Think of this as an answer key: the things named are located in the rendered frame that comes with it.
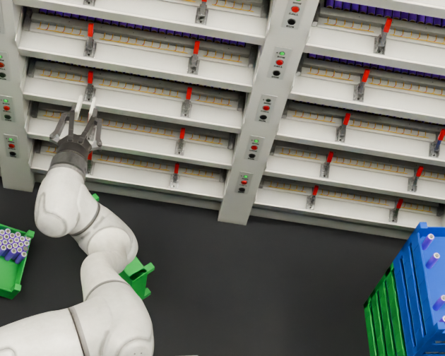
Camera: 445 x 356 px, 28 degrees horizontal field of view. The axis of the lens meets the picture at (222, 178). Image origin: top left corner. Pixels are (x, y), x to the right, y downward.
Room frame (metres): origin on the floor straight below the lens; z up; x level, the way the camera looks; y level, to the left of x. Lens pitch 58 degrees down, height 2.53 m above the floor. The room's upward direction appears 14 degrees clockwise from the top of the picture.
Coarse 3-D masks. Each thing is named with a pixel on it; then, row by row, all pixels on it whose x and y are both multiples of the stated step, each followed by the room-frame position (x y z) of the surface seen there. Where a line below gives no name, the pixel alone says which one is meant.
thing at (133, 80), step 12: (36, 60) 1.43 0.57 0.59; (60, 72) 1.42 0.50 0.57; (72, 72) 1.42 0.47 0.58; (84, 72) 1.43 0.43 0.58; (96, 72) 1.44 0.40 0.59; (108, 72) 1.45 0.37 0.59; (132, 84) 1.45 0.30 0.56; (144, 84) 1.44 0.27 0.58; (156, 84) 1.45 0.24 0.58; (168, 84) 1.46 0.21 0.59; (180, 84) 1.47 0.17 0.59; (216, 96) 1.47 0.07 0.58; (228, 96) 1.47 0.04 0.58
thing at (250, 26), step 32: (32, 0) 1.35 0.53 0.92; (64, 0) 1.37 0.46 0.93; (96, 0) 1.39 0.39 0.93; (128, 0) 1.41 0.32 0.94; (160, 0) 1.43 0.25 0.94; (192, 0) 1.45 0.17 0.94; (224, 0) 1.47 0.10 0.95; (256, 0) 1.48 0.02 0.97; (192, 32) 1.40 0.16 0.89; (224, 32) 1.40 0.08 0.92; (256, 32) 1.42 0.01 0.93
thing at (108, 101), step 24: (24, 72) 1.37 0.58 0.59; (48, 72) 1.42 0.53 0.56; (24, 96) 1.35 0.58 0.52; (48, 96) 1.36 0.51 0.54; (72, 96) 1.37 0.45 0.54; (96, 96) 1.39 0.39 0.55; (120, 96) 1.41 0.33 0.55; (144, 96) 1.42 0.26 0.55; (168, 96) 1.44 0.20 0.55; (192, 96) 1.46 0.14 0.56; (240, 96) 1.48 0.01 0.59; (168, 120) 1.39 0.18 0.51; (192, 120) 1.40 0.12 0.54; (216, 120) 1.41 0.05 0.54; (240, 120) 1.43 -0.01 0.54
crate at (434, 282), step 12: (420, 228) 1.23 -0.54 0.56; (432, 228) 1.25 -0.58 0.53; (444, 228) 1.26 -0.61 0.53; (420, 240) 1.20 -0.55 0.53; (444, 240) 1.25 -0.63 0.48; (420, 252) 1.17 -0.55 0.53; (432, 252) 1.21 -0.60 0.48; (444, 252) 1.22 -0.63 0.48; (420, 264) 1.14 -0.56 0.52; (444, 264) 1.18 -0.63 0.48; (420, 276) 1.12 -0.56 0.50; (432, 276) 1.14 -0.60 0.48; (444, 276) 1.15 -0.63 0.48; (420, 288) 1.09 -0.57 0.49; (432, 288) 1.10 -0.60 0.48; (444, 288) 1.11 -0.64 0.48; (432, 300) 1.07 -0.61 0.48; (432, 312) 1.01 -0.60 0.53; (444, 312) 1.04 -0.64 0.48; (432, 324) 0.98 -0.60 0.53; (444, 324) 0.97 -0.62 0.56; (432, 336) 0.95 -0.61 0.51; (444, 336) 0.96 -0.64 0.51
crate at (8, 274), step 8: (0, 224) 1.16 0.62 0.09; (24, 232) 1.17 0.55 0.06; (32, 232) 1.17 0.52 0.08; (0, 256) 1.09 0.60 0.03; (0, 264) 1.06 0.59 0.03; (8, 264) 1.07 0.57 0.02; (16, 264) 1.08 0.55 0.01; (24, 264) 1.07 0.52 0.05; (0, 272) 1.04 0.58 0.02; (8, 272) 1.05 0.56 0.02; (16, 272) 1.06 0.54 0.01; (0, 280) 1.01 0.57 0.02; (8, 280) 1.02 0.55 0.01; (16, 280) 1.03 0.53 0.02; (0, 288) 0.97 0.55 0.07; (8, 288) 1.00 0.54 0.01; (16, 288) 0.98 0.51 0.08; (8, 296) 0.97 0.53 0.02
